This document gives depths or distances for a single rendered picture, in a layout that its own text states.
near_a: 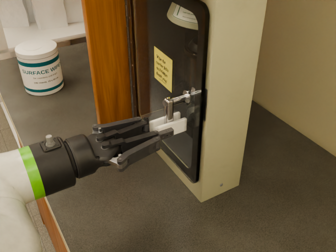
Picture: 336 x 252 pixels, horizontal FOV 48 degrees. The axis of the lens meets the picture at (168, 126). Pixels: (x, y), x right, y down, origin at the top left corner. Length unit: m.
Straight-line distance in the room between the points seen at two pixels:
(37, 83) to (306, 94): 0.83
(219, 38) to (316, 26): 0.45
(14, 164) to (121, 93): 0.49
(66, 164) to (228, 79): 0.33
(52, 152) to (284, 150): 0.64
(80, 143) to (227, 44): 0.31
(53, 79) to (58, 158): 0.67
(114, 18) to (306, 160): 0.61
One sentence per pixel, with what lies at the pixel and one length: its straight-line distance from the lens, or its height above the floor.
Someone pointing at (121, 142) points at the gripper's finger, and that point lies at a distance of 0.68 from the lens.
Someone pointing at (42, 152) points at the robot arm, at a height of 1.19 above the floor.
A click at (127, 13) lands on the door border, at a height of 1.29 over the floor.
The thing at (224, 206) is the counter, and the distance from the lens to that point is 0.87.
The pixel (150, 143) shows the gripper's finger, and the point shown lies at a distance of 0.68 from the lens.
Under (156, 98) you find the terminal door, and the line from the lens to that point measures 0.87.
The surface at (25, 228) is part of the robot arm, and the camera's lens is 0.56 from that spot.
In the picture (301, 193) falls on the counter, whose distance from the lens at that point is 0.94.
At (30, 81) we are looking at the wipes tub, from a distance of 1.29.
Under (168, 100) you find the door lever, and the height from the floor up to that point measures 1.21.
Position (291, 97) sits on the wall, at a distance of 1.17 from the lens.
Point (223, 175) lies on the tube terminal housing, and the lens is 0.86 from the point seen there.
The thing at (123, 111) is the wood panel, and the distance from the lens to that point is 1.08.
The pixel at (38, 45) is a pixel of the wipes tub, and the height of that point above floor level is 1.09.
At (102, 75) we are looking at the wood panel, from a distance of 1.00.
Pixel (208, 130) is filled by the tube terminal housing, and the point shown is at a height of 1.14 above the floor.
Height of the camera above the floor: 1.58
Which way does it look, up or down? 36 degrees down
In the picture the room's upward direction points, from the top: straight up
